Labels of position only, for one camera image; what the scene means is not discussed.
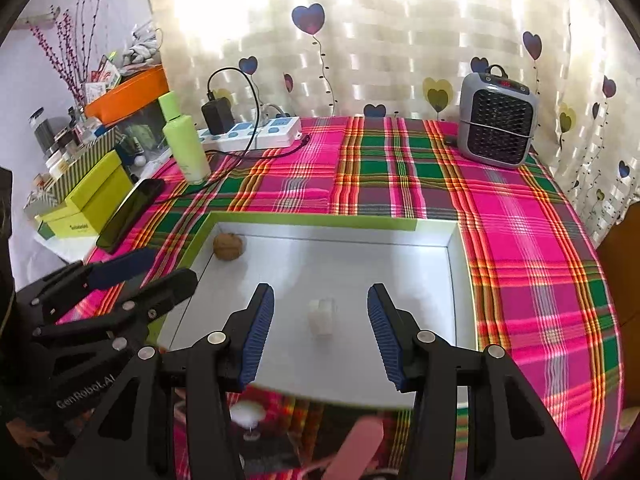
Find white and green spool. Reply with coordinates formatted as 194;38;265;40
229;400;266;442

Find black smartphone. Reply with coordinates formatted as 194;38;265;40
95;178;167;255

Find white tray with green rim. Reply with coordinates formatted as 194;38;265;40
159;211;478;408

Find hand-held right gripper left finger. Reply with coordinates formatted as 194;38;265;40
75;282;276;480

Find black charging cable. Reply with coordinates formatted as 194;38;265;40
150;66;311;206

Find lime green labelled box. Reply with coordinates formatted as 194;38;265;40
34;205;118;242

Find orange storage box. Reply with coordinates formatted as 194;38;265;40
84;65;171;126

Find light green plastic bottle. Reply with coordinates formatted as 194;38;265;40
158;91;212;184

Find colourful card packs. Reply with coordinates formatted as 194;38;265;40
82;52;123;103

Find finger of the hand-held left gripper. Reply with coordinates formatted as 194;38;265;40
15;247;159;320
30;268;199;362

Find white wall pipe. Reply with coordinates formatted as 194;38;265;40
14;14;60;28

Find pink and white clip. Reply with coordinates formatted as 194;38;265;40
300;417;386;480

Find lime green cardboard box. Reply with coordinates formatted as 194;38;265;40
64;151;136;218

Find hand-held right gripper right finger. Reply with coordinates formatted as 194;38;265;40
366;283;583;480

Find black charger adapter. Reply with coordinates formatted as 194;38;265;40
201;91;235;136

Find plaid pink green tablecloth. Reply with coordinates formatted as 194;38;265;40
55;115;623;480

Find white and blue power strip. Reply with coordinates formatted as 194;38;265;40
196;116;303;152

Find grey white cloth bundle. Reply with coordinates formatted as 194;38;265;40
120;25;163;68

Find cream curtain with heart print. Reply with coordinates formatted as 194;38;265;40
142;0;640;251

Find glass jar with black lid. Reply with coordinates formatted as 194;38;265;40
29;107;66;161

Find grey portable heater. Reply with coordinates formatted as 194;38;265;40
457;65;540;165

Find brown walnut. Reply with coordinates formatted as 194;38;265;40
213;232;247;262

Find brown wooden board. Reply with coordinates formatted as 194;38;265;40
595;205;640;361

